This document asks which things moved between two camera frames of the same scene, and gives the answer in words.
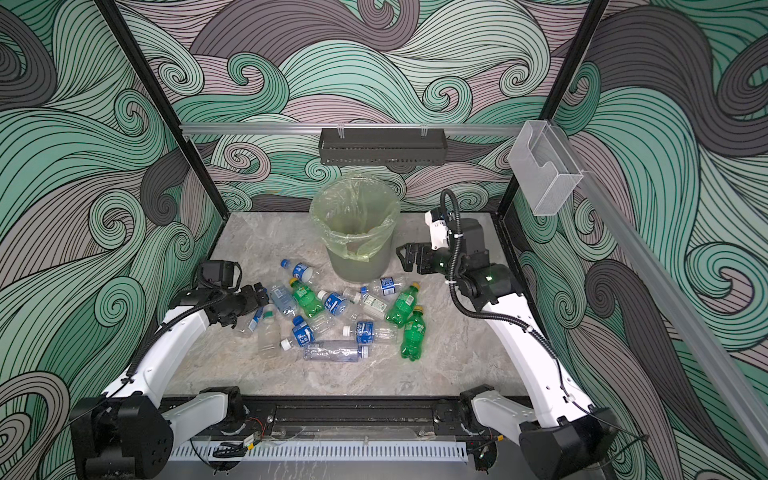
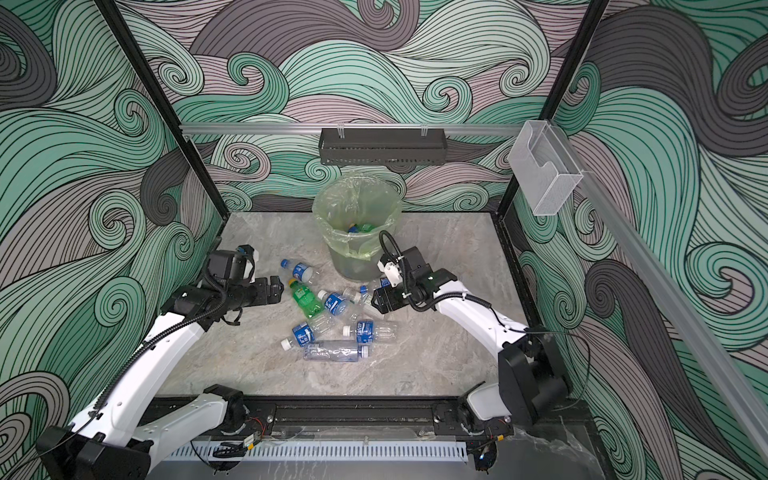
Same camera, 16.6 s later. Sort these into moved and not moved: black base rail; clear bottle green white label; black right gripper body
Moved: black right gripper body
Not moved: clear bottle green white label; black base rail
